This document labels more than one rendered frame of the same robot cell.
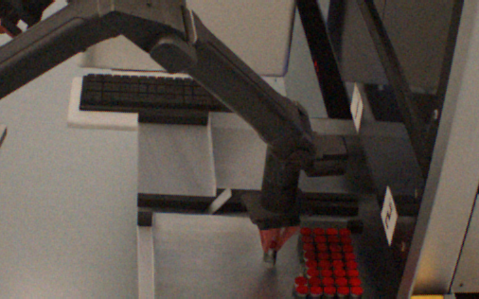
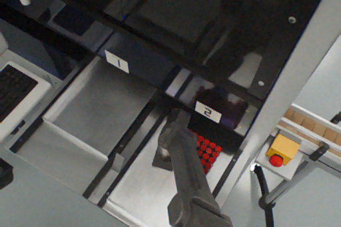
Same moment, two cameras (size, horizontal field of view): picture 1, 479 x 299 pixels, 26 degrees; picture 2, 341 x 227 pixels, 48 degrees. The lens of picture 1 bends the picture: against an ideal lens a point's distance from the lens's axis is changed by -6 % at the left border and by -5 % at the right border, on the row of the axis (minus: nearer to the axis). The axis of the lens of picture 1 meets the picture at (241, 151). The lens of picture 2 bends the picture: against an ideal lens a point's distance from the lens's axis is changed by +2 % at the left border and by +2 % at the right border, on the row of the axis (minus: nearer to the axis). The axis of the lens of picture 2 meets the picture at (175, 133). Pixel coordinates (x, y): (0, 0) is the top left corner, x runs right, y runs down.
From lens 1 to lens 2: 1.25 m
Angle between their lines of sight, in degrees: 47
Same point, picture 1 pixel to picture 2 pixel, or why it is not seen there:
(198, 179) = (84, 154)
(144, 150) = (42, 166)
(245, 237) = (142, 163)
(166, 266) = (140, 214)
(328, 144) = (182, 120)
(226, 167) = (84, 135)
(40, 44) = not seen: outside the picture
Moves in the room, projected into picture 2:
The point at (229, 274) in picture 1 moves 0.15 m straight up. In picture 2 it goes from (162, 188) to (163, 174)
